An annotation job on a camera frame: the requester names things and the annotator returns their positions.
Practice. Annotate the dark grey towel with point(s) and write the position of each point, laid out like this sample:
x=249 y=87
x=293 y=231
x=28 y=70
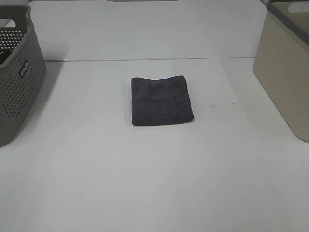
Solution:
x=160 y=102

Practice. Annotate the grey perforated plastic basket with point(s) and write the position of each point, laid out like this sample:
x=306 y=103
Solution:
x=22 y=70

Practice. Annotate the beige plastic storage bin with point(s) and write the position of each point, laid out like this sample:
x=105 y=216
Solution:
x=282 y=61

